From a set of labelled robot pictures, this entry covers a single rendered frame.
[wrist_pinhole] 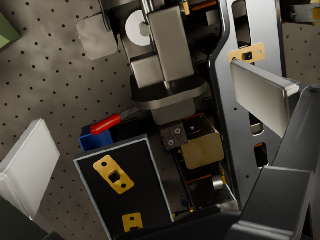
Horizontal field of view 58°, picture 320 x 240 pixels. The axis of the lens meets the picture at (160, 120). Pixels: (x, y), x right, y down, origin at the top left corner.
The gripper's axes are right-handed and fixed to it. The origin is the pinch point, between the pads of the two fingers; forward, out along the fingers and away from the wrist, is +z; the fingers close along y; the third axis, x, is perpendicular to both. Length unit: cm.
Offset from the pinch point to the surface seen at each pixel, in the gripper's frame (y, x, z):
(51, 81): -27, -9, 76
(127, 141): -5.1, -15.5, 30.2
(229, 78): 20, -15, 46
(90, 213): -33, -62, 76
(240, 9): 30, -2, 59
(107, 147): -8.8, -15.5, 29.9
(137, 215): -8.2, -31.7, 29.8
